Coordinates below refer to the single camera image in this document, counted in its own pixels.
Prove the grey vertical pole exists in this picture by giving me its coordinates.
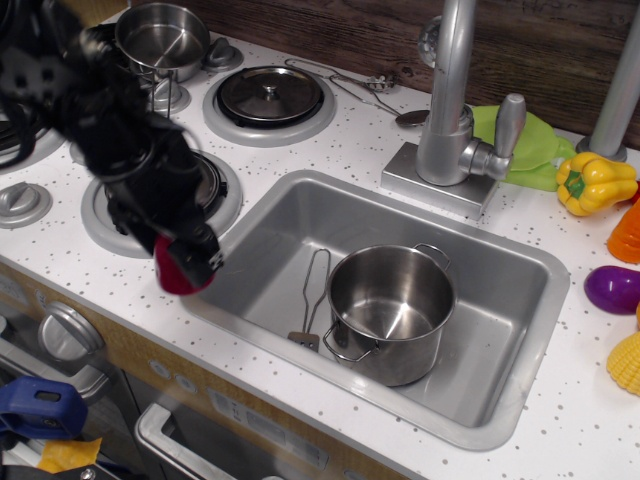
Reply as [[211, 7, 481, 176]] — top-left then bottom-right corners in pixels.
[[576, 10, 639, 163]]

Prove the steel pot back burner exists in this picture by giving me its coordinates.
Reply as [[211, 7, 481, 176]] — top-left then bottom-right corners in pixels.
[[115, 2, 210, 82]]

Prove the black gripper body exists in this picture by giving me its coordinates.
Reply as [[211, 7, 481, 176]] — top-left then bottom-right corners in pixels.
[[105, 159, 218, 258]]

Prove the metal wire ladle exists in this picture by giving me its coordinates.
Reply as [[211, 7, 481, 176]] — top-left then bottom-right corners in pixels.
[[285, 58, 429, 128]]

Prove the orange toy vegetable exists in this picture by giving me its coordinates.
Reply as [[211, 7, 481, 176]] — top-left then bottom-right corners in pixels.
[[607, 202, 640, 264]]

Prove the grey sink basin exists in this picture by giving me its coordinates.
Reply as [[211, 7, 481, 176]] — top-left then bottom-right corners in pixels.
[[185, 171, 570, 451]]

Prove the yellow toy corn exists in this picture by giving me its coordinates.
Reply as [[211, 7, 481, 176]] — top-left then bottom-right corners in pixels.
[[606, 332, 640, 395]]

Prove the steel lid burner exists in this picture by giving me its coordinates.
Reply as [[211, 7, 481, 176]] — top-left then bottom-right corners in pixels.
[[215, 66, 325, 129], [193, 151, 228, 219]]

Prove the purple toy eggplant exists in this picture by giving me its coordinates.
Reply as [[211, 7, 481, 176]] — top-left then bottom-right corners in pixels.
[[584, 266, 639, 315]]

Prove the silver oven knob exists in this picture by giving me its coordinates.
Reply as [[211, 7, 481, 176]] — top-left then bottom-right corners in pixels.
[[38, 301, 105, 362]]

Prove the silver oven door handle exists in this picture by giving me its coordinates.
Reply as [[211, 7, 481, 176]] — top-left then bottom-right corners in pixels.
[[133, 402, 281, 480]]

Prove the grey stove knob middle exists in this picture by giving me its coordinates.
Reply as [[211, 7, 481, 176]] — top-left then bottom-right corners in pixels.
[[143, 79, 191, 117]]

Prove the steel pot in sink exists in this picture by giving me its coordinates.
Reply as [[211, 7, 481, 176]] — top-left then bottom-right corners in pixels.
[[323, 243, 457, 387]]

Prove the black coil burner left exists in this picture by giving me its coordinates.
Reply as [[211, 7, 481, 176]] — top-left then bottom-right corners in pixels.
[[0, 117, 21, 155]]

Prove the yellow tape piece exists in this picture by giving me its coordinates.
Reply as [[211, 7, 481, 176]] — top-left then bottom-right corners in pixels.
[[37, 438, 102, 474]]

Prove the metal wire spatula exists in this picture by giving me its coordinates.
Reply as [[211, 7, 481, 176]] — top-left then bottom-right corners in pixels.
[[287, 248, 332, 352]]

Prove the green cloth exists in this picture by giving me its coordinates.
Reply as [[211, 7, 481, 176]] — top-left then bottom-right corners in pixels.
[[470, 104, 576, 193]]

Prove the grey stove knob front left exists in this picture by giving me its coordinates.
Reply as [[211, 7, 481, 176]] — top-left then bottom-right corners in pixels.
[[1, 182, 52, 229]]

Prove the red toy sweet potato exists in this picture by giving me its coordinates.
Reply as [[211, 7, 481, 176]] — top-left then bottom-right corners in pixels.
[[153, 235, 215, 296]]

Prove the steel lid back burner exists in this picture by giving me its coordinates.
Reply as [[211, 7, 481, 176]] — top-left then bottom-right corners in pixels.
[[215, 66, 325, 129]]

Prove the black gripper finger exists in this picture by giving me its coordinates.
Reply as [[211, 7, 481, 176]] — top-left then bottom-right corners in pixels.
[[168, 232, 224, 288]]

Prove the metal wire whisk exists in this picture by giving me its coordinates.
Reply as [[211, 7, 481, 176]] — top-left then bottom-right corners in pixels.
[[329, 74, 400, 117]]

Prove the grey stove knob back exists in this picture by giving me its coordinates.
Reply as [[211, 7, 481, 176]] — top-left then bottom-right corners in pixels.
[[202, 37, 244, 73]]

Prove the steel lid front burner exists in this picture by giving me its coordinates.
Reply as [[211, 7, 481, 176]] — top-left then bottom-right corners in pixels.
[[193, 151, 228, 219]]

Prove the yellow toy bell pepper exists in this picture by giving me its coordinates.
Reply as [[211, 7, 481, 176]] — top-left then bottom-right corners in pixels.
[[556, 152, 638, 216]]

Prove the silver toy faucet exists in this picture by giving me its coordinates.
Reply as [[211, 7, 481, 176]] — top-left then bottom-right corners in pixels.
[[381, 1, 526, 219]]

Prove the grey stove knob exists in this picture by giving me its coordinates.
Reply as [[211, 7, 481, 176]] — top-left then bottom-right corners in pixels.
[[1, 182, 52, 229], [202, 37, 244, 73], [143, 79, 191, 117]]

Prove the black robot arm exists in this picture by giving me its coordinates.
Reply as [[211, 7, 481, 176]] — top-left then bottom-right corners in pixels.
[[1, 1, 223, 295]]

